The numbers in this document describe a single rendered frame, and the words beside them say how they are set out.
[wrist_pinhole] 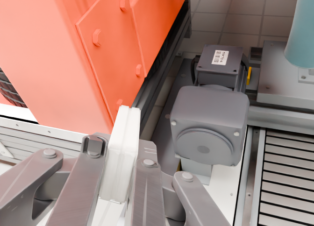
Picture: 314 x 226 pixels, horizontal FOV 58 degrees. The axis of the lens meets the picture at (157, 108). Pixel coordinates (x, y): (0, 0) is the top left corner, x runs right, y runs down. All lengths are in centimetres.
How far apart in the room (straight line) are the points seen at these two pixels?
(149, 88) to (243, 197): 45
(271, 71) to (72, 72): 79
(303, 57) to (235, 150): 25
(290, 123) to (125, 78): 68
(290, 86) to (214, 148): 42
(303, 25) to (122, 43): 35
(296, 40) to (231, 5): 129
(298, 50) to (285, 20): 113
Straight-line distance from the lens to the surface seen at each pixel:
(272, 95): 98
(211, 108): 67
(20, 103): 100
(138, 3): 53
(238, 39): 160
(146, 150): 16
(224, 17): 179
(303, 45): 65
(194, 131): 66
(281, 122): 103
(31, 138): 87
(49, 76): 44
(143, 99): 90
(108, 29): 42
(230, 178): 94
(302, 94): 100
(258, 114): 101
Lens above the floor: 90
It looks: 47 degrees down
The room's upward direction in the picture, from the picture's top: 11 degrees counter-clockwise
